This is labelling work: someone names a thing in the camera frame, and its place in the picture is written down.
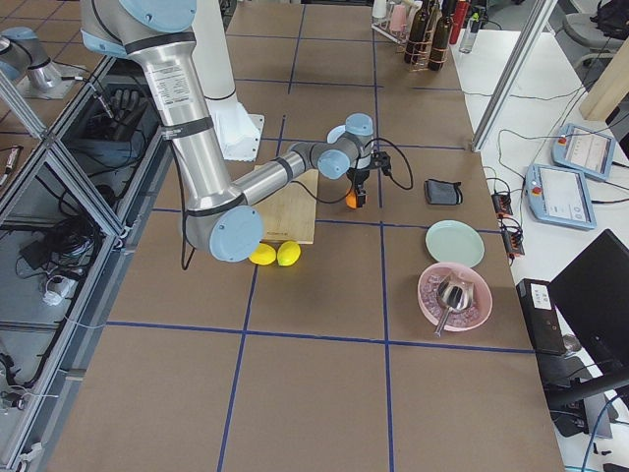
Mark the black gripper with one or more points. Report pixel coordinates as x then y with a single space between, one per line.
358 177

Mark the orange mandarin fruit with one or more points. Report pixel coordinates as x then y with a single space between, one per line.
352 201

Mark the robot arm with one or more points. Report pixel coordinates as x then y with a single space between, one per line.
181 47
25 62

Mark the light green plate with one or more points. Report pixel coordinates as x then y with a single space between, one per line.
452 241

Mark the wooden cutting board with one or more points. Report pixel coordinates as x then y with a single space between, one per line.
288 215

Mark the folded grey cloth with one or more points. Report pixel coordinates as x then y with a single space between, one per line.
443 193

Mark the upper yellow lemon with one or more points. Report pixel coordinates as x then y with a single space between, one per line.
288 253

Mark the yellow lemon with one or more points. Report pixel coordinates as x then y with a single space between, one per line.
288 253
263 255

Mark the lower yellow lemon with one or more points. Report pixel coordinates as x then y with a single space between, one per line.
263 255

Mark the metal scoop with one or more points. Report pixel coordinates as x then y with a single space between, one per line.
454 295

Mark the black power strip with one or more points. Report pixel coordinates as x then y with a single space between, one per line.
510 229

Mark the dark wine bottle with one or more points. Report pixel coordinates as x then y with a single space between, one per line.
416 34
440 37

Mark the pink bowl with ice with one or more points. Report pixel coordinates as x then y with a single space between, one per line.
468 319

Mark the near teach pendant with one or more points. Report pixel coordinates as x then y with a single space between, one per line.
559 196

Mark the teach pendant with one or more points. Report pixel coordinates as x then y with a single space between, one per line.
559 196
585 150

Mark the black box device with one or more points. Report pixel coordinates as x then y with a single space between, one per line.
540 317

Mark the far teach pendant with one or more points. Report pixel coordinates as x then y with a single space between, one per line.
585 150

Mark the black monitor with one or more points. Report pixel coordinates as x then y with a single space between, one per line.
591 294

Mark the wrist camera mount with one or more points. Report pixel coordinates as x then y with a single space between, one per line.
381 160

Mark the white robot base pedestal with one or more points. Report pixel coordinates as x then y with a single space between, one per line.
238 132

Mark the copper wire bottle rack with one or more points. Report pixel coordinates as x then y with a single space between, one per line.
425 45

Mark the aluminium frame post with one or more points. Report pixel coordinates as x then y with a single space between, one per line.
521 52

